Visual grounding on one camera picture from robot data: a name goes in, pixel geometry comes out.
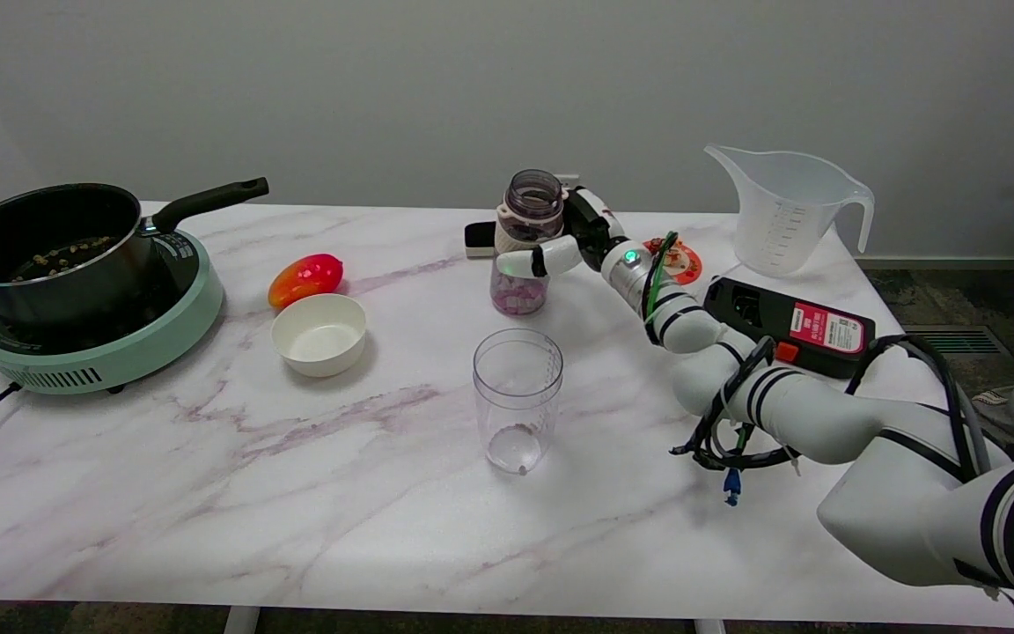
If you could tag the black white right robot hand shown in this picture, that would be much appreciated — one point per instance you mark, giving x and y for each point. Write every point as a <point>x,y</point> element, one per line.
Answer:
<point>595,233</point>

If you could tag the clear bottle with beige band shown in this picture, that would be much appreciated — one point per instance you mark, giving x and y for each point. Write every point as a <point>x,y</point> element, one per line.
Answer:
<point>520,295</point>

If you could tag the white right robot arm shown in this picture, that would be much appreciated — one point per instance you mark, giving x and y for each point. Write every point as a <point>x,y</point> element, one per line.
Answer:
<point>824,418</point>

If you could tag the pink coaster with small figures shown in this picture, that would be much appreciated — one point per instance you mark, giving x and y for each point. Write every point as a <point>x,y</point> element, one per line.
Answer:
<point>685,264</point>

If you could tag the small black white block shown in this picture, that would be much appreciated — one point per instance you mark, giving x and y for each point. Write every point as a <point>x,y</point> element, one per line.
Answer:
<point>474,239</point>

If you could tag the clear plastic cup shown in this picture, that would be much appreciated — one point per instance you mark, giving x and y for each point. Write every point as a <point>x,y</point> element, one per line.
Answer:
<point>516,396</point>

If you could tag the translucent plastic measuring jug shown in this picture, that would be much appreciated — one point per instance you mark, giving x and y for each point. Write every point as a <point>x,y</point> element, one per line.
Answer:
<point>780,211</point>

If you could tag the black device with pink label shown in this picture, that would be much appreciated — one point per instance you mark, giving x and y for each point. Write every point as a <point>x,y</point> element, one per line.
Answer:
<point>824,328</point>

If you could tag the red orange toy mango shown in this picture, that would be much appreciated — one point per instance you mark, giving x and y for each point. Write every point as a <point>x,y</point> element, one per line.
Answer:
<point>304,277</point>

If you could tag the white bowl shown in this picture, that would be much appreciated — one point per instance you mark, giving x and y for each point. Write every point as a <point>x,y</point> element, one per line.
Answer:
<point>319,339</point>

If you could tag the floor vent grille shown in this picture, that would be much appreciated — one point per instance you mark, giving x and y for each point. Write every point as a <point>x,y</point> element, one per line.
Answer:
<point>956,339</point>

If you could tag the white table leg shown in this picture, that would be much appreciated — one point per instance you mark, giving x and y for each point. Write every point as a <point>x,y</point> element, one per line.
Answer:
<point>709,627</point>
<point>241,621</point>

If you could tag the mint green induction cooker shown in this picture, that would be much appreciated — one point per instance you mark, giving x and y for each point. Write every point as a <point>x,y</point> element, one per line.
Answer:
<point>146,352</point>

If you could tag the brown food bits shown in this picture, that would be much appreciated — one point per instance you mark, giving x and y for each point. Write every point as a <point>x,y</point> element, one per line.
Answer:
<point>58,257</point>

